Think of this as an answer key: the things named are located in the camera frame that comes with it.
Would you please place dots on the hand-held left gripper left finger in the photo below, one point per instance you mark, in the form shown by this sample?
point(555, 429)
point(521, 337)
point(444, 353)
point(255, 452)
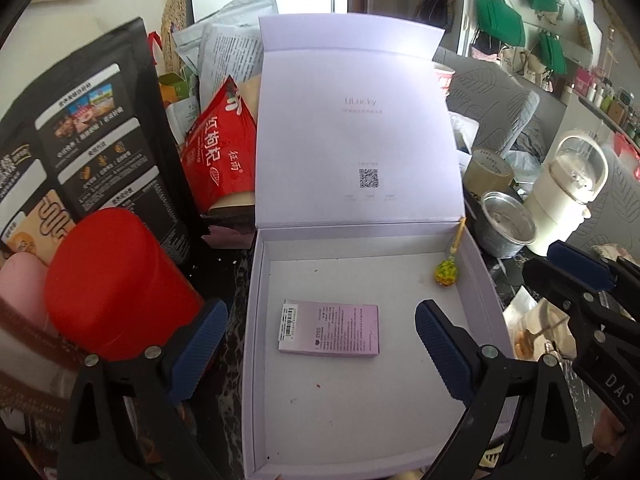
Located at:
point(200, 350)

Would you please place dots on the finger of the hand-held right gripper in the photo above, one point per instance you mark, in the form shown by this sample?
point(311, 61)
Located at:
point(550, 280)
point(580, 265)

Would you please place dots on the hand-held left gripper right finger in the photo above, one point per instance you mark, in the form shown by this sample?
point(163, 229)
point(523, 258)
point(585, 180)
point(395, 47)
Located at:
point(445, 355)

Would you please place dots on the white gift box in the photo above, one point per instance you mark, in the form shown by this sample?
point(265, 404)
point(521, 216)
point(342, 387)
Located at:
point(360, 390)

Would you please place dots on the person's right hand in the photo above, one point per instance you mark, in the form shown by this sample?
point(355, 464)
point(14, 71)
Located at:
point(612, 437)

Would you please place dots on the floral cushion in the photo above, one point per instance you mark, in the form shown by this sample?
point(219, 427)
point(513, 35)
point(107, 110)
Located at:
point(610, 251)

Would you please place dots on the wrapped pastry packet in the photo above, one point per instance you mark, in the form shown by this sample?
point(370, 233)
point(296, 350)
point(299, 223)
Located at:
point(535, 325)

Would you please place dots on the white kettle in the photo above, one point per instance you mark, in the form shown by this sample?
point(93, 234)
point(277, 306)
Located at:
point(560, 205)

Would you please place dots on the metal cup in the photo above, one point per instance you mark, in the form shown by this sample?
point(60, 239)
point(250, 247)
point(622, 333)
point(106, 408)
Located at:
point(502, 225)

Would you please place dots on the yellow green lollipop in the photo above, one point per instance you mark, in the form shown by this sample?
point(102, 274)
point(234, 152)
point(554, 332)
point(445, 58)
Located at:
point(445, 272)

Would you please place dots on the red cylindrical canister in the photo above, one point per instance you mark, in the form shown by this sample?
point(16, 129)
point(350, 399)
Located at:
point(115, 280)

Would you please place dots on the pink paper piece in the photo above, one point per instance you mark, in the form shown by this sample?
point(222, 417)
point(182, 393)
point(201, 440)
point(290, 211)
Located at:
point(225, 237)

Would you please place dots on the clear plastic bag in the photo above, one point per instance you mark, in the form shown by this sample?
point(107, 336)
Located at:
point(522, 165)

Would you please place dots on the small pink box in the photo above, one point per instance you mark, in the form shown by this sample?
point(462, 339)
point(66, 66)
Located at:
point(330, 327)

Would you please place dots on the brown tape roll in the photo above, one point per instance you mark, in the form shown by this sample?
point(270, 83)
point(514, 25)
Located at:
point(487, 170)

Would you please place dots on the row of bottles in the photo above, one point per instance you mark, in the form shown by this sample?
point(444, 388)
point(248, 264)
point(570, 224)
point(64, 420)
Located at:
point(610, 100)

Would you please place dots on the brown patterned package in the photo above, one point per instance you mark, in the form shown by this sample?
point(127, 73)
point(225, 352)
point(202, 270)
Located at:
point(30, 375)

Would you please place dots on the grey leaf-pattern sofa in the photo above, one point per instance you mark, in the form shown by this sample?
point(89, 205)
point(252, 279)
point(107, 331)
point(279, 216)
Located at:
point(500, 95)

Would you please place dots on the pink cylinder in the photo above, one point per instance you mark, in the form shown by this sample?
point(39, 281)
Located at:
point(22, 285)

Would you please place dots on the red snack bag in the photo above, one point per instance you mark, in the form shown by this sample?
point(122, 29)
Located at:
point(220, 155)

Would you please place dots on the red white paper cup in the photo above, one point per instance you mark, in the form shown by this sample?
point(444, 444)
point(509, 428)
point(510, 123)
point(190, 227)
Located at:
point(444, 80)

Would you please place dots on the black snack bag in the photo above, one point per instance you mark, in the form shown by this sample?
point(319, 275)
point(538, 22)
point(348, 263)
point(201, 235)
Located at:
point(100, 125)

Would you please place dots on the small green box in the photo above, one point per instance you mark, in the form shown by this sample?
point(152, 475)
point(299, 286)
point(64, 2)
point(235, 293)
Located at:
point(175, 87)

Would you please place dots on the printed paper sheet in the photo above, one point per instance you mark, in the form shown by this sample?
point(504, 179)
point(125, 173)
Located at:
point(230, 55)

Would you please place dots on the woven straw mat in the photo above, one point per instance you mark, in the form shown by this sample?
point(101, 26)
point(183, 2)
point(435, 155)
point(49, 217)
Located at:
point(175, 20)

